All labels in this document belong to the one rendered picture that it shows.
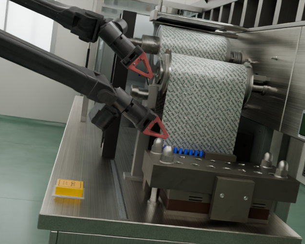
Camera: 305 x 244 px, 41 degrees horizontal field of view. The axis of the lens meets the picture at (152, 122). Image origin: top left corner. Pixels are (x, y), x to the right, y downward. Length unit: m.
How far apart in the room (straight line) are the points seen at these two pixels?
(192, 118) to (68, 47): 5.60
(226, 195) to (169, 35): 0.63
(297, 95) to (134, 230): 0.55
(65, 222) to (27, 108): 5.92
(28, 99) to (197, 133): 5.74
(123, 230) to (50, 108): 5.89
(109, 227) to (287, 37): 0.74
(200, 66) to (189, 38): 0.26
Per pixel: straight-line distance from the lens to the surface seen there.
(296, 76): 1.19
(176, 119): 1.22
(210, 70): 1.23
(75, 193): 1.11
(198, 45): 1.46
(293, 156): 1.53
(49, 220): 1.00
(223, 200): 1.08
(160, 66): 1.22
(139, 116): 1.17
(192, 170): 1.05
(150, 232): 1.02
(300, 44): 1.21
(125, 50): 1.24
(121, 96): 1.16
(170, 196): 1.07
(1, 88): 6.90
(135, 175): 1.32
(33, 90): 6.83
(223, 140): 1.27
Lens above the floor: 1.28
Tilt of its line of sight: 8 degrees down
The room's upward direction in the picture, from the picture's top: 9 degrees clockwise
